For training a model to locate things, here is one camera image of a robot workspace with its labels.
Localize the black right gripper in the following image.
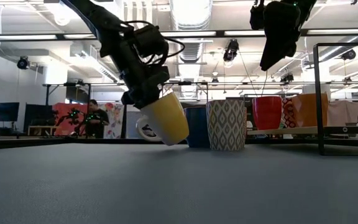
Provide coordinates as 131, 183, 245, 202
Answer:
259, 0, 301, 72

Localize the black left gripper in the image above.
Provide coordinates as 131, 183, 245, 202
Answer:
113, 34, 170, 110

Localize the yellow and white mug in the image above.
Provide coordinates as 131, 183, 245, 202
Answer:
135, 91, 190, 146

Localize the red mug white handle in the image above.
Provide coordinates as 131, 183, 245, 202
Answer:
252, 95, 283, 131

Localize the red and white patterned mug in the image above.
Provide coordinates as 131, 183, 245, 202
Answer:
280, 98, 298, 128

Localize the orange mug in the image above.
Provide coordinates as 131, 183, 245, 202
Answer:
291, 92, 329, 128

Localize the blue and white mug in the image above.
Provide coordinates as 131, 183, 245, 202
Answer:
184, 106, 211, 149

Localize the grey diamond patterned mug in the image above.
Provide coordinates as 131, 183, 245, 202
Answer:
206, 99, 247, 152

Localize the floral printed cloth panel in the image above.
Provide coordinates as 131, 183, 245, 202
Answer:
99, 101, 127, 139

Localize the light wooden shelf board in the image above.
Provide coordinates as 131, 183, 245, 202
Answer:
246, 126, 320, 136

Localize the red cloth panel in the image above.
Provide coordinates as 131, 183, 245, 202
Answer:
52, 102, 89, 136

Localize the pink cloth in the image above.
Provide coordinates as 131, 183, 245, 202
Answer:
327, 100, 358, 127

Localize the black metal shelf rack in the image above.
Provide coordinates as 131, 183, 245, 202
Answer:
306, 42, 358, 156

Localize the small wooden table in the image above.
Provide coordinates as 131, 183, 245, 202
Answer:
26, 124, 58, 137

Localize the dark panel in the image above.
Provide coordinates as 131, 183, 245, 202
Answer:
22, 103, 54, 133

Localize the dark computer monitor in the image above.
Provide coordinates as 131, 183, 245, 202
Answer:
0, 101, 21, 123

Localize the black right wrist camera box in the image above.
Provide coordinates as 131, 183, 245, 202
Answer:
249, 2, 266, 31

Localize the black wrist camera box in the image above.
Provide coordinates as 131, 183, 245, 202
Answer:
249, 2, 266, 31
133, 24, 170, 59

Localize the black overhead frame bar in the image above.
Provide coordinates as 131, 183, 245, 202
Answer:
0, 29, 358, 41

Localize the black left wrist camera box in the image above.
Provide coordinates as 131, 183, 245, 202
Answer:
133, 24, 170, 59

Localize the black table edge rail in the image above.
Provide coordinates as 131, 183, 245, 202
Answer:
0, 136, 358, 151

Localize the silver ventilation duct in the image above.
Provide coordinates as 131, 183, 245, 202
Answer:
168, 0, 214, 65

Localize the distant black rig frame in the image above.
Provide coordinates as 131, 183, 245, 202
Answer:
42, 80, 209, 108

